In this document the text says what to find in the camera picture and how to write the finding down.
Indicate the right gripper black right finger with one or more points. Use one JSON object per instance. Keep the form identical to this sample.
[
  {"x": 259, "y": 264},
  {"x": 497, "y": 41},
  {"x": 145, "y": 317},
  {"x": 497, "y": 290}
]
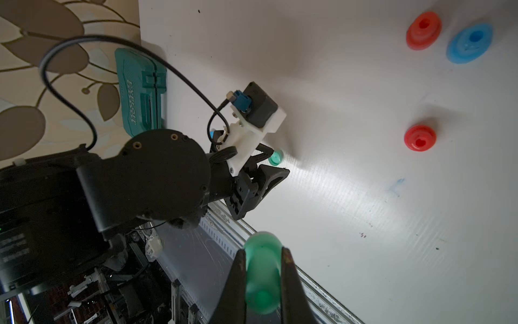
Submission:
[{"x": 295, "y": 308}]

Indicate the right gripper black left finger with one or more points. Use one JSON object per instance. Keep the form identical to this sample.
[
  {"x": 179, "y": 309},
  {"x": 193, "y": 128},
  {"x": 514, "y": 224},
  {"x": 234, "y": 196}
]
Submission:
[{"x": 232, "y": 307}]

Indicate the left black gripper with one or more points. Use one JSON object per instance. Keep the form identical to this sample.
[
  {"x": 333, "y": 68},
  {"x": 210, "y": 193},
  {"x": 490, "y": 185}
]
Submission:
[{"x": 242, "y": 193}]

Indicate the green cap top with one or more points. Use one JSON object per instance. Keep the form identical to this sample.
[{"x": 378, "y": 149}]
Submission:
[{"x": 276, "y": 158}]

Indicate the green stamp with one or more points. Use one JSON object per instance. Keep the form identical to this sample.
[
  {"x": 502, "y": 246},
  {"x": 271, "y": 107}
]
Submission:
[{"x": 263, "y": 268}]

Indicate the red stamp back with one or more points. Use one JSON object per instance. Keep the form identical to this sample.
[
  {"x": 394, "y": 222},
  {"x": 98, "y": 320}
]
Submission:
[{"x": 420, "y": 138}]

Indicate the red stamp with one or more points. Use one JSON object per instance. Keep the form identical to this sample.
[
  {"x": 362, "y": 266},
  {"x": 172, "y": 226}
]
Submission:
[
  {"x": 424, "y": 31},
  {"x": 420, "y": 138}
]

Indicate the red stamp front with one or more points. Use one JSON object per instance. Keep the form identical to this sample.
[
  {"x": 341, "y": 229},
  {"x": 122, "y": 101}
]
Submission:
[{"x": 424, "y": 31}]

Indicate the blue stamp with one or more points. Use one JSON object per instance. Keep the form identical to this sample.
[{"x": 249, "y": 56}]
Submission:
[{"x": 470, "y": 43}]

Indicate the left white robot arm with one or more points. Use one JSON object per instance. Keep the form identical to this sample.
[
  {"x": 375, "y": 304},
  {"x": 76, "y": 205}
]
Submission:
[{"x": 65, "y": 213}]

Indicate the green plastic tool case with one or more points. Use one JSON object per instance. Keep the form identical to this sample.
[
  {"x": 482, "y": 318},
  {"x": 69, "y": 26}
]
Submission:
[{"x": 143, "y": 84}]

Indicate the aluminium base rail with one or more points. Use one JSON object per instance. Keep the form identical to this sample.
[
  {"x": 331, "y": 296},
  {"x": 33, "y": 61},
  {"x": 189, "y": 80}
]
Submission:
[{"x": 198, "y": 262}]

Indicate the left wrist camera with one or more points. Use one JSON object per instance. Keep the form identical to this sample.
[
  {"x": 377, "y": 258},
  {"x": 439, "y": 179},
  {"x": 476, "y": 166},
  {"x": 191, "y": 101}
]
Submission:
[{"x": 257, "y": 115}]

